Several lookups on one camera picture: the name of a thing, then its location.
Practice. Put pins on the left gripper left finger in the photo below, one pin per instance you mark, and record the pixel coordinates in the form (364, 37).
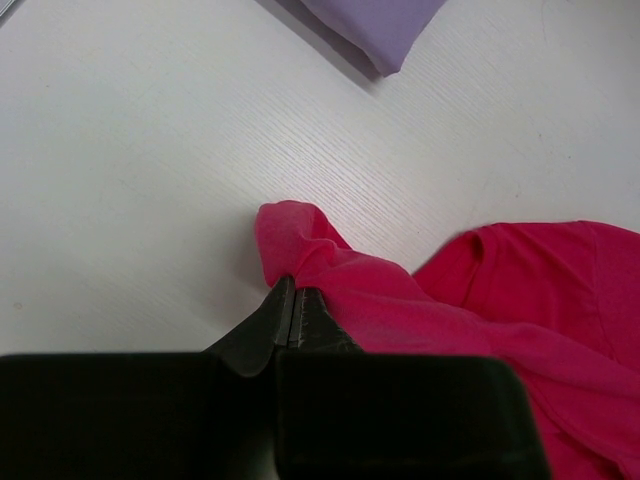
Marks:
(129, 415)

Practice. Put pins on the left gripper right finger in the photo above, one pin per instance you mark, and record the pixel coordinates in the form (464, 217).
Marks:
(343, 413)

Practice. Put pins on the pink t-shirt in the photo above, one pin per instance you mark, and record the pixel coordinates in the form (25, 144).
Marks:
(559, 302)

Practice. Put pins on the folded lilac t-shirt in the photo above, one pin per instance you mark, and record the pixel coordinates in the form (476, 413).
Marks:
(374, 37)

